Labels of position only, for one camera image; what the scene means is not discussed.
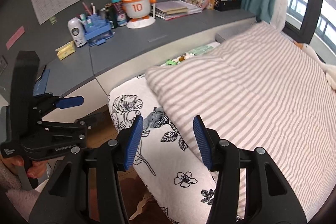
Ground green white wipes pack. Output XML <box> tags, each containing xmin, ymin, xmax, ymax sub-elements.
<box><xmin>186</xmin><ymin>44</ymin><xmax>217</xmax><ymax>56</ymax></box>

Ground pink sticky note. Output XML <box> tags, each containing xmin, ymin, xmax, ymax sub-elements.
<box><xmin>6</xmin><ymin>26</ymin><xmax>25</xmax><ymax>50</ymax></box>

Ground teal lid canister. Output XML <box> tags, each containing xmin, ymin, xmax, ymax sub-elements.
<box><xmin>112</xmin><ymin>0</ymin><xmax>127</xmax><ymax>27</ymax></box>

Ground green plastic wrapper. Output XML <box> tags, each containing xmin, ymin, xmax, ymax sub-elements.
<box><xmin>165</xmin><ymin>59</ymin><xmax>180</xmax><ymax>65</ymax></box>

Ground grey bedside desk shelf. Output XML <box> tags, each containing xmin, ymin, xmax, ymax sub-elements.
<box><xmin>0</xmin><ymin>0</ymin><xmax>257</xmax><ymax>98</ymax></box>

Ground white goose plush toy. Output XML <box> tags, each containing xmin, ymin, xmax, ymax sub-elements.
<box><xmin>294</xmin><ymin>41</ymin><xmax>336</xmax><ymax>90</ymax></box>

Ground striped beige duvet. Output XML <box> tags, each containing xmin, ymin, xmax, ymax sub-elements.
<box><xmin>145</xmin><ymin>22</ymin><xmax>335</xmax><ymax>219</ymax></box>

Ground dark green bottle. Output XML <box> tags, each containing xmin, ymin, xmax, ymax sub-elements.
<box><xmin>105</xmin><ymin>3</ymin><xmax>118</xmax><ymax>29</ymax></box>

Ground white speaker device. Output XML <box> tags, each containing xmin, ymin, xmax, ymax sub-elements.
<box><xmin>67</xmin><ymin>18</ymin><xmax>87</xmax><ymax>48</ymax></box>

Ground person's left hand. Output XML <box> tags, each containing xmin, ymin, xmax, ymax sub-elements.
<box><xmin>1</xmin><ymin>156</ymin><xmax>48</xmax><ymax>178</ymax></box>

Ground blue desk organiser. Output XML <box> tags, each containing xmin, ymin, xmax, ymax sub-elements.
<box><xmin>79</xmin><ymin>2</ymin><xmax>114</xmax><ymax>47</ymax></box>

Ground stack of notebooks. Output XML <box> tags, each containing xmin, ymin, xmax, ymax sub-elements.
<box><xmin>155</xmin><ymin>0</ymin><xmax>202</xmax><ymax>20</ymax></box>

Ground white floral bed sheet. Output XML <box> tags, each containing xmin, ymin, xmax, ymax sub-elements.
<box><xmin>107</xmin><ymin>41</ymin><xmax>246</xmax><ymax>224</ymax></box>

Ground yellow tissue pack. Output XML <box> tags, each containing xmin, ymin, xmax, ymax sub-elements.
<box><xmin>55</xmin><ymin>40</ymin><xmax>76</xmax><ymax>61</ymax></box>

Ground white orange robot lamp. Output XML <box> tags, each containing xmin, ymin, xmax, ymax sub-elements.
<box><xmin>122</xmin><ymin>0</ymin><xmax>156</xmax><ymax>29</ymax></box>

